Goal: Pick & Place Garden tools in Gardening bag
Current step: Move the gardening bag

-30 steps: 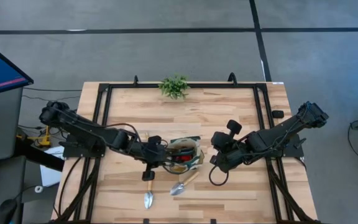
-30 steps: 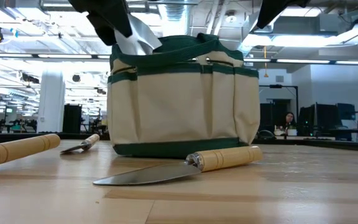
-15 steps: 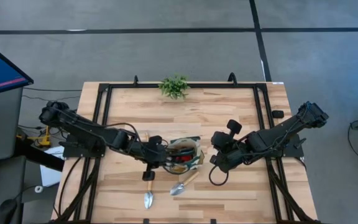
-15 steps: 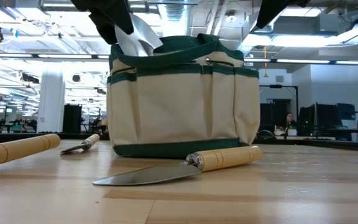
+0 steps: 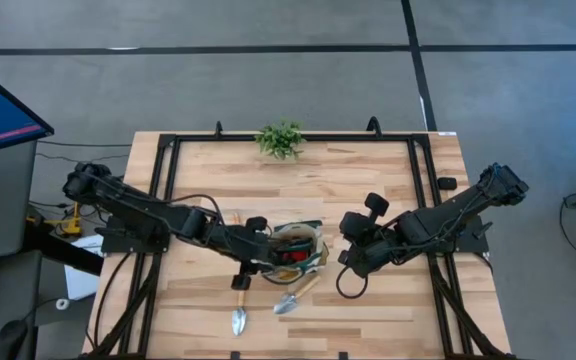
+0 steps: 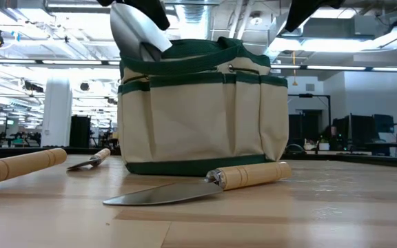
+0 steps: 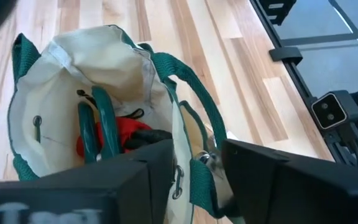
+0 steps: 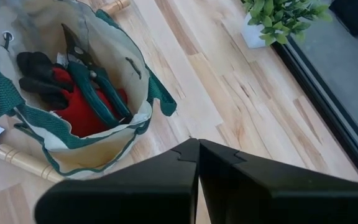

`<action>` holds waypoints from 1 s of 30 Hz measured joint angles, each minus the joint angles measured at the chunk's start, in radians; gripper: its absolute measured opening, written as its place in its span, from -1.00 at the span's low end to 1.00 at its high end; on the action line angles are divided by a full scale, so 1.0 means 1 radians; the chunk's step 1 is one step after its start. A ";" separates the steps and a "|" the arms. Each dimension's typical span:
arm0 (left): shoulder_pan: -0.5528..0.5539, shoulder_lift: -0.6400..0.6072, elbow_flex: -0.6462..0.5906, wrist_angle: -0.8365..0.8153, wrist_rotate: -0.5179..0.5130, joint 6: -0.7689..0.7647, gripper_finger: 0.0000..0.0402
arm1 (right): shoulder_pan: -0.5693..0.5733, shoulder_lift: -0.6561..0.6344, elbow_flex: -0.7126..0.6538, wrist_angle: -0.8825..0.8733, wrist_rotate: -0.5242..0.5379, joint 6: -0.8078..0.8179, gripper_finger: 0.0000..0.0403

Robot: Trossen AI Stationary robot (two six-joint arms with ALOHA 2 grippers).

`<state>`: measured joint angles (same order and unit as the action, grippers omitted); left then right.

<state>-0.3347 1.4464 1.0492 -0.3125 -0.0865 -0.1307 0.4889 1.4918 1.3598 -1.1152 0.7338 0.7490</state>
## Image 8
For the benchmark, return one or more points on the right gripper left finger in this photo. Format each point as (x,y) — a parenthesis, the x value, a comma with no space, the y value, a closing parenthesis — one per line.
(135,193)

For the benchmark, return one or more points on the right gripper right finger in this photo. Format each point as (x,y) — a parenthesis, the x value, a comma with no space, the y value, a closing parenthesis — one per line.
(275,196)

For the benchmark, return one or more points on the cream green gardening bag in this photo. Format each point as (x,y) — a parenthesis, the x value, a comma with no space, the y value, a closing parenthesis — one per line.
(104,152)

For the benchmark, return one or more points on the red black gardening glove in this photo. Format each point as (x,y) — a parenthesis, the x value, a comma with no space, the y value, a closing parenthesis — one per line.
(82,115)

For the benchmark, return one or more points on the small green potted plant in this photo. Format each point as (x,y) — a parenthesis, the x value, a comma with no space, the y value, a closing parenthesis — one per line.
(278,18)

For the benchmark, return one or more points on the black aluminium table frame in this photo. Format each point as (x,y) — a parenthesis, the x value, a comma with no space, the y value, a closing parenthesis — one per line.
(322,105)

